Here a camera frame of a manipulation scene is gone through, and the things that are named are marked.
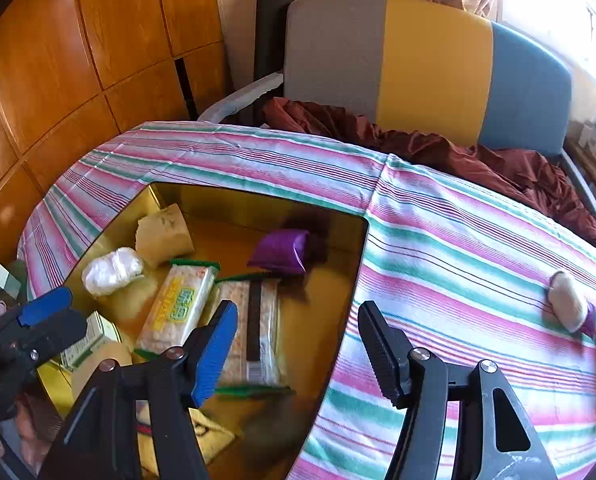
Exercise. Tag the wooden wardrobe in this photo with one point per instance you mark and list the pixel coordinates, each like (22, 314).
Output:
(77, 60)

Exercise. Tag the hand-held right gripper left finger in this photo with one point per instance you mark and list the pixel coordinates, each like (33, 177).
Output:
(217, 350)

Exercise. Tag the grey yellow blue armchair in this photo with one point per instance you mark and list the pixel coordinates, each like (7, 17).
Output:
(428, 60)

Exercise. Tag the white plastic bag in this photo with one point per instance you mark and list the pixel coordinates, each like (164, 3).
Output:
(110, 270)

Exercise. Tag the green tea box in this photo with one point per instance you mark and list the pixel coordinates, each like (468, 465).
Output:
(95, 335)

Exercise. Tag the person's left hand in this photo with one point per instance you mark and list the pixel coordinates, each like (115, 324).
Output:
(30, 427)

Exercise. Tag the snack packet with brown strip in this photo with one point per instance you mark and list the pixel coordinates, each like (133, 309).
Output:
(265, 330)

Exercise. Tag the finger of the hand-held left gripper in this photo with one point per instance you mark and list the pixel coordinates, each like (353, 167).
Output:
(45, 305)
(62, 332)

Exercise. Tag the purple packet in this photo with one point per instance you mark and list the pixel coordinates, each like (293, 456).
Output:
(278, 252)

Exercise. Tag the black rolled mat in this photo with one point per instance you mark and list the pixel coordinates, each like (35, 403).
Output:
(273, 35)

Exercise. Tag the red-brown cloth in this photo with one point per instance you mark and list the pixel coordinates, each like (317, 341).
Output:
(428, 150)

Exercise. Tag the brownish worn sponge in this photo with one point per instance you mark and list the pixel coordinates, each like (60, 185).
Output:
(162, 235)

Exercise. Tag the gold box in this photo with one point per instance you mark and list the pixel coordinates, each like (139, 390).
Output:
(217, 227)

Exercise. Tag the snack packet with green label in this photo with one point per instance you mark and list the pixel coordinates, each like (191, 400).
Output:
(177, 305)

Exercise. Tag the beige round object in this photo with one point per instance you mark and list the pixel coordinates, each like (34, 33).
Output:
(570, 300)

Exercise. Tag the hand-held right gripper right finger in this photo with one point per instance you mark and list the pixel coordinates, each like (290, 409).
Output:
(385, 355)

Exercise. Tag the small grey-green box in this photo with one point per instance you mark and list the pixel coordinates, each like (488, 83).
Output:
(5, 280)

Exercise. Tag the striped bed sheet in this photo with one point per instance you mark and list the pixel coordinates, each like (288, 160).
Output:
(453, 240)

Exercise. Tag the yellow plush toy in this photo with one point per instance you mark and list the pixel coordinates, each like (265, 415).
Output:
(212, 435)

